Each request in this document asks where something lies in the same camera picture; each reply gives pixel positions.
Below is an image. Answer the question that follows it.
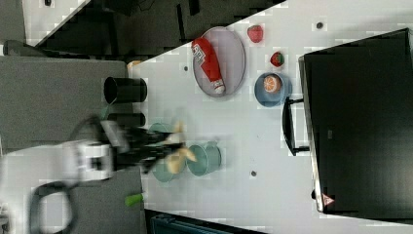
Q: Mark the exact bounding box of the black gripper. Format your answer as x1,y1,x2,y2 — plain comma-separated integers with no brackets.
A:
110,127,182,174

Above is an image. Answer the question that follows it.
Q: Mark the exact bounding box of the yellow plush peeled banana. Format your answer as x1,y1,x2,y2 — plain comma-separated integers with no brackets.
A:
164,122,197,175

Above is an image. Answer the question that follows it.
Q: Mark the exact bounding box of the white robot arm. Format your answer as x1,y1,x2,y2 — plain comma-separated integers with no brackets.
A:
1,121,185,206

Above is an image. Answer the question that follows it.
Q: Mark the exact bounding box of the black toaster oven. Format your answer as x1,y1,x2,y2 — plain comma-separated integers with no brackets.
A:
282,28,413,224

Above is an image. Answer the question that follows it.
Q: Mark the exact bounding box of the black round container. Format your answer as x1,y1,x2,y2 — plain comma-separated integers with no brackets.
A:
103,77,147,104
108,113,146,127

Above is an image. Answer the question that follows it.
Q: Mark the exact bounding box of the grey round plate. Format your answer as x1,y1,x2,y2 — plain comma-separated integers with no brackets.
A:
191,27,245,98

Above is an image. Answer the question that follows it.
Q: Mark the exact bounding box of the red plush ketchup bottle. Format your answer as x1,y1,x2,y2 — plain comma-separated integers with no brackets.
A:
191,37,226,95

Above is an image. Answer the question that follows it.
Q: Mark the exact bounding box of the blue bowl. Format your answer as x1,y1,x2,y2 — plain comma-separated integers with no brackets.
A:
254,72,292,107

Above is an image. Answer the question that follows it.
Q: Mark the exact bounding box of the orange slice toy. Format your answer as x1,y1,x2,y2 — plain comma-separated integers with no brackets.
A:
263,75,282,94

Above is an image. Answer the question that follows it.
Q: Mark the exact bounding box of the red strawberry toy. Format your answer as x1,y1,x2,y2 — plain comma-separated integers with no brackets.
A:
270,52,284,67

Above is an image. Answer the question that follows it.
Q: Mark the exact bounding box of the pink-red strawberry toy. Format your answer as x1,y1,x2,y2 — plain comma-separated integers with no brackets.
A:
247,25,264,43

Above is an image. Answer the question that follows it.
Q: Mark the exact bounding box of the bright green handle tool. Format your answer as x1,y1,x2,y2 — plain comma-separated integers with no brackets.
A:
125,193,144,207

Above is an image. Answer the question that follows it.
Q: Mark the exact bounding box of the green cup with handle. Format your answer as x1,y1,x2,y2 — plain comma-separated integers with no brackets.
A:
187,141,222,176

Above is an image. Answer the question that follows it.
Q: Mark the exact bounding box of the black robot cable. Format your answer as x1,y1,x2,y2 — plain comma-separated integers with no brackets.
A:
28,180,79,234

